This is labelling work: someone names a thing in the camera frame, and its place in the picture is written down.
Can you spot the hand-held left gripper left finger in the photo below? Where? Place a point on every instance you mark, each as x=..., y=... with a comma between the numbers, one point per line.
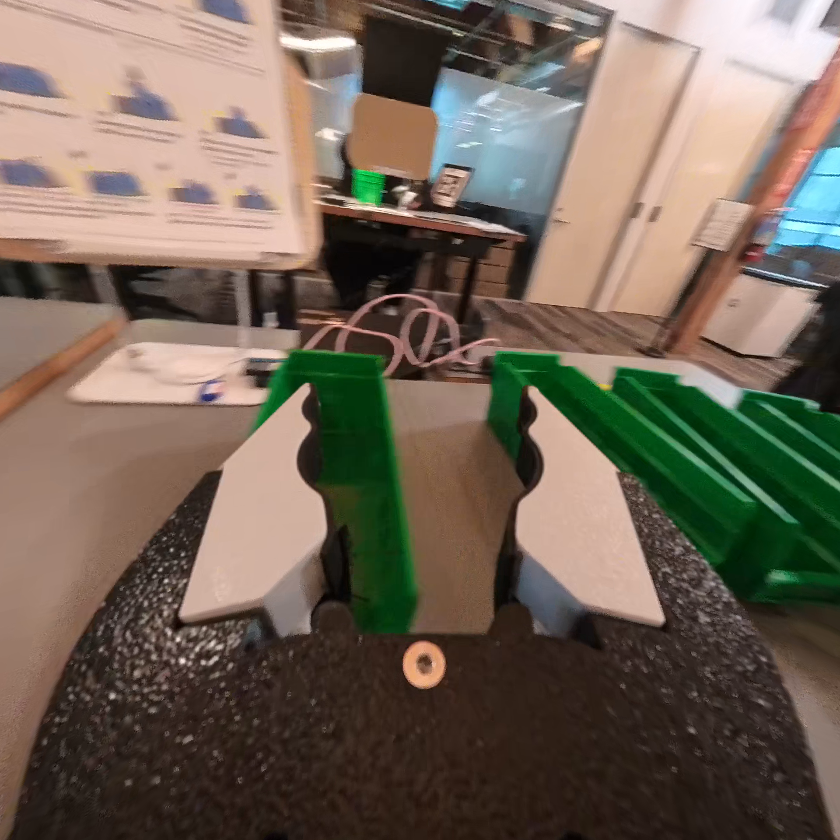
x=256, y=525

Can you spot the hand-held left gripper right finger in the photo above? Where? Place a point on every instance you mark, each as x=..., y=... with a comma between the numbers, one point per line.
x=577, y=525

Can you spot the green plastic bin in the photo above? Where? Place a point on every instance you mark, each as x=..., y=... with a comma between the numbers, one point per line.
x=774, y=538
x=814, y=446
x=367, y=492
x=367, y=187
x=590, y=420

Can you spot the small blue object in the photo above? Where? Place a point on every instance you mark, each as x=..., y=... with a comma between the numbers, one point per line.
x=211, y=390

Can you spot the black box blue stripe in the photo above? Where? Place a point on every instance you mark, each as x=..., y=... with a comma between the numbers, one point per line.
x=266, y=373

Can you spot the white tray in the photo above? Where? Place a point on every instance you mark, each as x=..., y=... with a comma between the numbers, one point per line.
x=105, y=390

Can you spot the printed cardboard box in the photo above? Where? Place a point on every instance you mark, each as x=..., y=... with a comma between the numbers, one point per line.
x=489, y=269

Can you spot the white cabinet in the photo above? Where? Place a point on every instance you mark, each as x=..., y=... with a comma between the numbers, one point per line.
x=761, y=315

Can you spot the red fire extinguisher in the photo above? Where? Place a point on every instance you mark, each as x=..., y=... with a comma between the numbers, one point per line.
x=754, y=253

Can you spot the wooden top desk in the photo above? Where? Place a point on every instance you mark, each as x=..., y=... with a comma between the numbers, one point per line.
x=446, y=226

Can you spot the white notice sheet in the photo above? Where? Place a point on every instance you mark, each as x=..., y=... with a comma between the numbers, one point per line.
x=722, y=224

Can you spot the printed tag sign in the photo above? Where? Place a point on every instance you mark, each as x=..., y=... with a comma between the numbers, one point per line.
x=451, y=187

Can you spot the white door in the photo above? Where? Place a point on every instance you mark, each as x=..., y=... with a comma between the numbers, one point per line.
x=590, y=164
x=735, y=131

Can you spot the instruction poster board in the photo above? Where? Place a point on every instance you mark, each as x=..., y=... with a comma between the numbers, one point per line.
x=131, y=131

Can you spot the black panel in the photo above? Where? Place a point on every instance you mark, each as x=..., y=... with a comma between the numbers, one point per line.
x=400, y=59

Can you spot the wooden post red signs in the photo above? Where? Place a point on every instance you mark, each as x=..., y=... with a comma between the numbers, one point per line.
x=768, y=184

